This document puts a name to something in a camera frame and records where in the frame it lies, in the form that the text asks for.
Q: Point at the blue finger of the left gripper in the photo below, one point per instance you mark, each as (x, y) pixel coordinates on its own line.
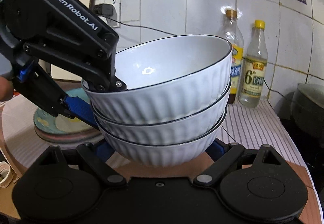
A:
(75, 107)
(117, 85)

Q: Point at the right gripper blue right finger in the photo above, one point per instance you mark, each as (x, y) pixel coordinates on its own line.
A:
(223, 154)

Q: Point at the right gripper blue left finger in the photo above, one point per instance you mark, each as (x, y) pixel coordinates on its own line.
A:
(89, 152)

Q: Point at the teal fried egg plate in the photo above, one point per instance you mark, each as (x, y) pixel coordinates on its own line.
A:
(60, 125)

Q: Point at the pink rabbit carrot plate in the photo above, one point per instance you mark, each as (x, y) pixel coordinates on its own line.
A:
(65, 136)

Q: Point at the white black-rimmed plate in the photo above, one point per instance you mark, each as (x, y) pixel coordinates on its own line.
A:
(70, 145)

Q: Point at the person hand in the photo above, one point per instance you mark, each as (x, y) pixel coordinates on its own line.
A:
(6, 89)

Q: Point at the black power adapter plug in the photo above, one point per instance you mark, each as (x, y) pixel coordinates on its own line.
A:
(105, 10)

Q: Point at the striped brown pink table mat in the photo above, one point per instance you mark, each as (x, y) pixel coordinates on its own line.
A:
(249, 127)

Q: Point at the white vinegar bottle yellow cap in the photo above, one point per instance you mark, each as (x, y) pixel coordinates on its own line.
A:
(254, 67)

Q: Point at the black wok with lid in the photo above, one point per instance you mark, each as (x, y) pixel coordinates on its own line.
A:
(302, 114)

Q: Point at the yellow label cooking wine bottle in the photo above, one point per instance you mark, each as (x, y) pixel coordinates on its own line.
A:
(234, 36)

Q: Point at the white wall socket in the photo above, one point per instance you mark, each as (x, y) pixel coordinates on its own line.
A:
(114, 21)

